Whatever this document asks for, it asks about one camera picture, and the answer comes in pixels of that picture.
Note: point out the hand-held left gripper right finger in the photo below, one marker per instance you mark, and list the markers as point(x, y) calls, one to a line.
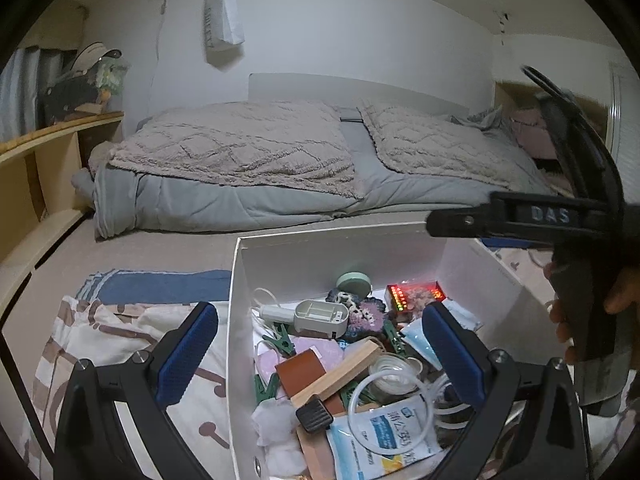
point(452, 355)

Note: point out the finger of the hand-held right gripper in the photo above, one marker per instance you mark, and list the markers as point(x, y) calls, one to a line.
point(580, 155)
point(500, 215)

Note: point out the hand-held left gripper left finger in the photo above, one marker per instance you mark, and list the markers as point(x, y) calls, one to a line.
point(185, 355)

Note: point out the rectangular wooden block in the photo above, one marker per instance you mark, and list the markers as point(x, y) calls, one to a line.
point(340, 370)

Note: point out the white storage box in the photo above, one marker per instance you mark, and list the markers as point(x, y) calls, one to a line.
point(325, 260)

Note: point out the person's right hand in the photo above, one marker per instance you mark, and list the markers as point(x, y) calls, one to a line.
point(627, 300)

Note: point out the blue white sachet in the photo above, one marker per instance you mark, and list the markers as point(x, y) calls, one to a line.
point(412, 337)
point(390, 430)

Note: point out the pink clothes pile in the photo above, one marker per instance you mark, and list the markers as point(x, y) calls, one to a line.
point(530, 130)

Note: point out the green clothespin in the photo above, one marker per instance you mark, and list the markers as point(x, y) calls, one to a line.
point(282, 345)
point(395, 340)
point(265, 392)

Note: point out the red snack packet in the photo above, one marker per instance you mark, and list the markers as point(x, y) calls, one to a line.
point(415, 297)

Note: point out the purple crocheted piece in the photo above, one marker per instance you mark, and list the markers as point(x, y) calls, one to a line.
point(367, 317)

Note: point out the white tube loop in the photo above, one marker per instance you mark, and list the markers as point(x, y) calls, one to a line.
point(361, 386)

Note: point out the brown leather pouch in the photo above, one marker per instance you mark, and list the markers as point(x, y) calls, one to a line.
point(300, 372)

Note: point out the green round lid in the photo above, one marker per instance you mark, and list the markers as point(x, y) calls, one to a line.
point(352, 284)

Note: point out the pink fluffy pad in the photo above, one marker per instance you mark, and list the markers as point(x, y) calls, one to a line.
point(320, 352)

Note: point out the white charger device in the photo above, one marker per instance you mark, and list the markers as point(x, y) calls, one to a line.
point(320, 317)

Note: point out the grey duvet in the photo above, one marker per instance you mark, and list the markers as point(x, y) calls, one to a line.
point(225, 205)

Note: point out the small wooden slab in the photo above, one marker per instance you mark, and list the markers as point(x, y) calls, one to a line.
point(315, 455)

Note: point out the wooden shelf unit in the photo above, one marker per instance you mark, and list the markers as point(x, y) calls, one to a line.
point(50, 140)

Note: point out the dark bag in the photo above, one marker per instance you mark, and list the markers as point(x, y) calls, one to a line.
point(70, 95)

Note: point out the clear green bag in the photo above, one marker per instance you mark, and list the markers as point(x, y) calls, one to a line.
point(112, 80)

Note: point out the grey curtain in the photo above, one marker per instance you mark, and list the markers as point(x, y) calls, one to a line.
point(25, 90)

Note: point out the white sun hat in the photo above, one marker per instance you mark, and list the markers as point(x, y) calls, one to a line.
point(92, 52)

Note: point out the white hanging bag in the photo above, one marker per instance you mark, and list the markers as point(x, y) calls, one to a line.
point(222, 15)

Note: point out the wooden wall niche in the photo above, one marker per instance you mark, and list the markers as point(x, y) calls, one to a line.
point(510, 95)

